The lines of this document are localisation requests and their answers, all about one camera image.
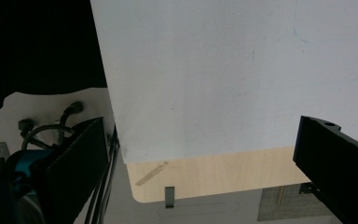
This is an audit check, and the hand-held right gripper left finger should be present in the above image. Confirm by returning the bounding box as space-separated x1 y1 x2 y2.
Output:
39 117 110 224

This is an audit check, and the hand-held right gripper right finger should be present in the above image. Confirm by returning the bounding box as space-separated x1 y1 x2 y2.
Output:
292 115 358 224

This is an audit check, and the blue device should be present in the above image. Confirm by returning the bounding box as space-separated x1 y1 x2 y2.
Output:
5 148 56 195

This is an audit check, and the grey grid mat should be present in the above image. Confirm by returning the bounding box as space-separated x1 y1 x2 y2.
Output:
256 182 335 222

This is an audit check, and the beige tape strip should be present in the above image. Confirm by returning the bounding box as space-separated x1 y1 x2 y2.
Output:
135 161 170 188

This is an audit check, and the black cloth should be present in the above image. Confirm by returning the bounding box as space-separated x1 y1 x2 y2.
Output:
0 0 108 112

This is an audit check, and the white table board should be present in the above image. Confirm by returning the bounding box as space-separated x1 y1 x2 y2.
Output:
89 0 358 164

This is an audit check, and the black cable bundle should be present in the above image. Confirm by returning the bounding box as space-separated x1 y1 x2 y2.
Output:
85 124 121 224

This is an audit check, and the grey looped cable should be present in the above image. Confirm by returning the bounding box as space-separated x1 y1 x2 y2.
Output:
21 123 76 151

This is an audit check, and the black cable with angled plug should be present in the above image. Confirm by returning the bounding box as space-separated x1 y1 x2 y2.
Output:
57 101 85 145

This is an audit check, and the black cable with short plug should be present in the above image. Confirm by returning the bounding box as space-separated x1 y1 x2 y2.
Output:
18 119 53 149

